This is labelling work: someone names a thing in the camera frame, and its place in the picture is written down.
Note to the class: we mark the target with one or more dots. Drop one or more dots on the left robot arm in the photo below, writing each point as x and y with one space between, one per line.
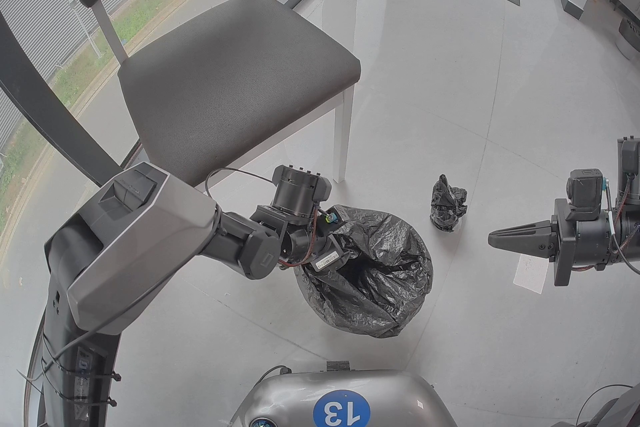
140 235

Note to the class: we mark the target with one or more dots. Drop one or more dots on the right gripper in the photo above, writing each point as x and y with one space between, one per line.
592 242

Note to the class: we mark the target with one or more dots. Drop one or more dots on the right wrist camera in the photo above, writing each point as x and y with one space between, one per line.
584 187

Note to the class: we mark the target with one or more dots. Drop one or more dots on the black plastic bag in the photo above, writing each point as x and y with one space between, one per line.
380 295

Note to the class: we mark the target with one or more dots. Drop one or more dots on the crumpled black plastic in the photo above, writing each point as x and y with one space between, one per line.
447 207

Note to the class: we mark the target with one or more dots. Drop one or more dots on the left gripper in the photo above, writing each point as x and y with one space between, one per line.
327 262

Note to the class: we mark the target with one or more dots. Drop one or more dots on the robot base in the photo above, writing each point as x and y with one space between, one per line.
300 395

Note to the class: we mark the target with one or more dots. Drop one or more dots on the dark grey white-framed chair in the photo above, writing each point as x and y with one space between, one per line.
235 79

